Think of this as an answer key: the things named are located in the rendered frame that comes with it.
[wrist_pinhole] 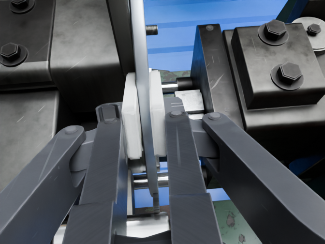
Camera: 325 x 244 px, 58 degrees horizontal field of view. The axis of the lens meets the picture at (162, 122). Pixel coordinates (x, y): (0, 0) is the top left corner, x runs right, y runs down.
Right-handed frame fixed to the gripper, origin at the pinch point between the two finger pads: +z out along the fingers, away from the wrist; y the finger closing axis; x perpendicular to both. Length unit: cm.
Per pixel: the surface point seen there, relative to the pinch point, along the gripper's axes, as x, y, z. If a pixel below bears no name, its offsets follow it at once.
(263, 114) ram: -7.1, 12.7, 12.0
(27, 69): 1.4, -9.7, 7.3
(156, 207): -8.0, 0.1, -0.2
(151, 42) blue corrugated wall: -30, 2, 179
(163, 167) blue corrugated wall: -82, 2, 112
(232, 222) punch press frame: -32.3, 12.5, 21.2
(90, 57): 1.8, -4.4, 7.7
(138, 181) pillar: -19.2, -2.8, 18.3
